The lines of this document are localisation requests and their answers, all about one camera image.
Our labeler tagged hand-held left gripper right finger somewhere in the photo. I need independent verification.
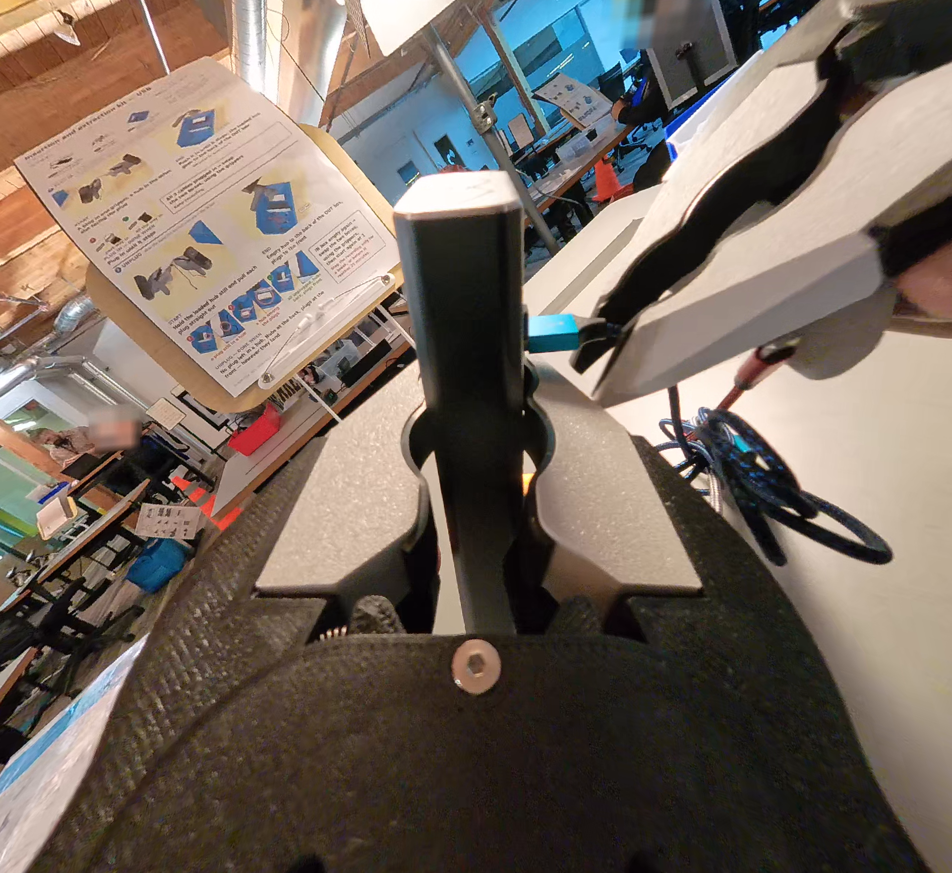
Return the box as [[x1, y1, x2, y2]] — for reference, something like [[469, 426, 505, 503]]
[[523, 363, 705, 596]]

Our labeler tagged black usb hub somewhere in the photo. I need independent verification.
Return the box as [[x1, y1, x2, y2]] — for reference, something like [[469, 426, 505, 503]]
[[393, 171, 531, 634]]

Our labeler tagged person's right hand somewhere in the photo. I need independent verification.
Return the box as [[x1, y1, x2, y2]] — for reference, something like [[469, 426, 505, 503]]
[[891, 247, 952, 338]]

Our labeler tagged instruction poster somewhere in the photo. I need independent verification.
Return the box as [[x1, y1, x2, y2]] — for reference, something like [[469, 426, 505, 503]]
[[532, 73, 605, 131]]

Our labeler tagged work table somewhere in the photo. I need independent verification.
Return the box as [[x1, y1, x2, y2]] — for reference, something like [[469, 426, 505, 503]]
[[219, 337, 414, 517], [521, 122, 655, 219]]

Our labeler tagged blue bag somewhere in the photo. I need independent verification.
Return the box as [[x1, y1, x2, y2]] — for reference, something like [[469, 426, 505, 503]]
[[125, 537, 196, 595]]

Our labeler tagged metal light stand pole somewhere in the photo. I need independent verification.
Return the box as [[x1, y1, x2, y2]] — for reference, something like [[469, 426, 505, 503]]
[[427, 25, 560, 254]]

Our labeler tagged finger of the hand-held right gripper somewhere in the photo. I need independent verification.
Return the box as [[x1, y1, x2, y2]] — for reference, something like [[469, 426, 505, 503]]
[[606, 53, 828, 319], [571, 61, 952, 405]]

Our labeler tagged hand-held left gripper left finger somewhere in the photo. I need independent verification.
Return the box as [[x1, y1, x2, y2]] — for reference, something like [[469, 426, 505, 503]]
[[255, 366, 436, 599]]

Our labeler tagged red bin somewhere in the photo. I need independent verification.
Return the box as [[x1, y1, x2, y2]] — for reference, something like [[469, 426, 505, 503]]
[[227, 404, 282, 456]]

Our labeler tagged grey monitor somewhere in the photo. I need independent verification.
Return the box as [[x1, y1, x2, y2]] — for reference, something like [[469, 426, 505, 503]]
[[646, 0, 739, 109]]

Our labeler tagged blue braided usb cable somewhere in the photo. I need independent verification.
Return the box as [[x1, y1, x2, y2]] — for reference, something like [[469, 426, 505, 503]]
[[527, 313, 893, 569]]

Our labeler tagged blue white paper sheet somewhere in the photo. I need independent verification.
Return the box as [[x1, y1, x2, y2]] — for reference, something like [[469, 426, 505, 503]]
[[0, 633, 151, 870]]

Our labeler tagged red braided usb cable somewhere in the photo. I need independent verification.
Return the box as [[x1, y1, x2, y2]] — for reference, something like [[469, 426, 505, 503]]
[[695, 339, 803, 442]]

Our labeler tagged instruction sheet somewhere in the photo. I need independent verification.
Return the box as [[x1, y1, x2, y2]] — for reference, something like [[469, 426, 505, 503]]
[[13, 56, 403, 398]]

